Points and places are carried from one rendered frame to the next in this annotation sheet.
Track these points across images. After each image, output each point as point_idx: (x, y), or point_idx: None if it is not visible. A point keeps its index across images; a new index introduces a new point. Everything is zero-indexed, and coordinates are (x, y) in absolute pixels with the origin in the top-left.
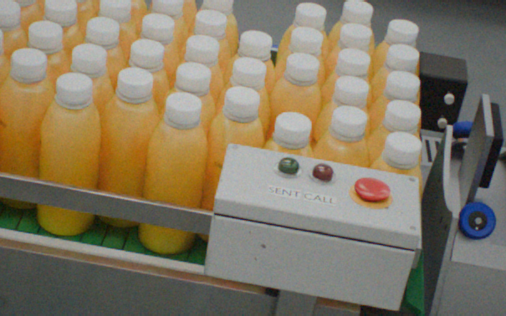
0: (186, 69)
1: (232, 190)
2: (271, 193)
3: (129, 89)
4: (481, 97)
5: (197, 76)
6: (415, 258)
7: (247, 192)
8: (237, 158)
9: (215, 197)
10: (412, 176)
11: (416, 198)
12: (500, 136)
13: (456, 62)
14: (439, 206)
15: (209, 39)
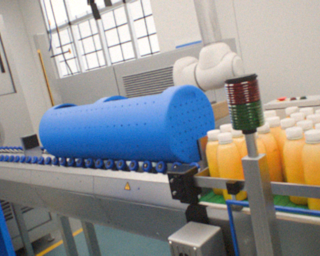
0: None
1: None
2: (311, 96)
3: None
4: (200, 139)
5: None
6: None
7: (318, 95)
8: (318, 98)
9: None
10: (265, 104)
11: (269, 102)
12: None
13: (173, 170)
14: None
15: (310, 116)
